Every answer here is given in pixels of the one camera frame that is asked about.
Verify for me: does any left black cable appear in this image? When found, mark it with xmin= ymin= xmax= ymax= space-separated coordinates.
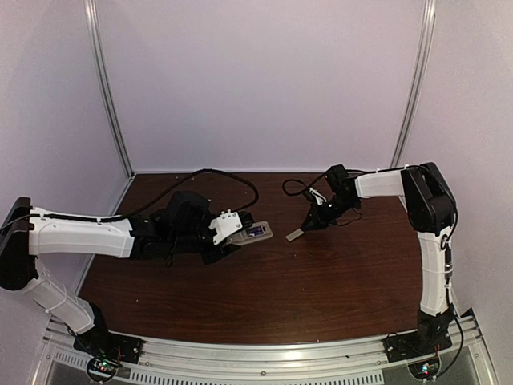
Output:
xmin=111 ymin=168 xmax=260 ymax=225

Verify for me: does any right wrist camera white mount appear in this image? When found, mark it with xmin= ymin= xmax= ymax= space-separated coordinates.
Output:
xmin=305 ymin=188 xmax=326 ymax=206

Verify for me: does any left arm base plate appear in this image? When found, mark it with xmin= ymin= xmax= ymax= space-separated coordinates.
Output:
xmin=73 ymin=330 xmax=143 ymax=363

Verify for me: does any right aluminium frame post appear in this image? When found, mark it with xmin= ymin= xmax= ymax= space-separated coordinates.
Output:
xmin=390 ymin=0 xmax=437 ymax=168

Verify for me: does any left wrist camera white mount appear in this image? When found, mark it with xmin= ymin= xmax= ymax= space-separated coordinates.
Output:
xmin=208 ymin=209 xmax=254 ymax=245

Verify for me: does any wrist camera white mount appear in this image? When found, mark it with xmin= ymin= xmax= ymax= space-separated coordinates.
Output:
xmin=208 ymin=209 xmax=254 ymax=245
xmin=305 ymin=188 xmax=326 ymax=206

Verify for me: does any right black cable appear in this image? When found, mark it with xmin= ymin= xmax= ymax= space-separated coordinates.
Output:
xmin=282 ymin=178 xmax=317 ymax=198

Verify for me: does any grey battery cover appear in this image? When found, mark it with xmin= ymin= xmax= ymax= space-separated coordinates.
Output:
xmin=285 ymin=229 xmax=304 ymax=242

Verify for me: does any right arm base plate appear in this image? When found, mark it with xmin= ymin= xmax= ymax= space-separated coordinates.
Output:
xmin=383 ymin=330 xmax=452 ymax=363

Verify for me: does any black cable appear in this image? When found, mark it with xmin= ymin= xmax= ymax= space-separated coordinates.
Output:
xmin=282 ymin=178 xmax=317 ymax=198
xmin=111 ymin=168 xmax=260 ymax=225

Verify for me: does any left aluminium frame post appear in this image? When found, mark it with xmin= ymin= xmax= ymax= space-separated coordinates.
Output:
xmin=83 ymin=0 xmax=135 ymax=179

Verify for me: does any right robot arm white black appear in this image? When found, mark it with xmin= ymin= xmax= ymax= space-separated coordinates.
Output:
xmin=299 ymin=162 xmax=458 ymax=355

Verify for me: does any aluminium frame post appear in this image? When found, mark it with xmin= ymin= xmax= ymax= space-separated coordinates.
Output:
xmin=390 ymin=0 xmax=437 ymax=168
xmin=83 ymin=0 xmax=135 ymax=179

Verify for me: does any grey remote control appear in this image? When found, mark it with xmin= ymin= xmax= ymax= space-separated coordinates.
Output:
xmin=228 ymin=221 xmax=273 ymax=246

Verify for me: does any purple battery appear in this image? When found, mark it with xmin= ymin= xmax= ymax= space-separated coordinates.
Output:
xmin=246 ymin=226 xmax=265 ymax=237

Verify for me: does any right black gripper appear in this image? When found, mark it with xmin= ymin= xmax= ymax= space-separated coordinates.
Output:
xmin=301 ymin=193 xmax=359 ymax=230

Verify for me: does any front aluminium rail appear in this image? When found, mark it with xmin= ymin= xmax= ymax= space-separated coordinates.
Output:
xmin=29 ymin=315 xmax=499 ymax=384

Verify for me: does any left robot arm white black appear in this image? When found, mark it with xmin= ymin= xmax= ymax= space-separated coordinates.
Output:
xmin=1 ymin=192 xmax=252 ymax=356

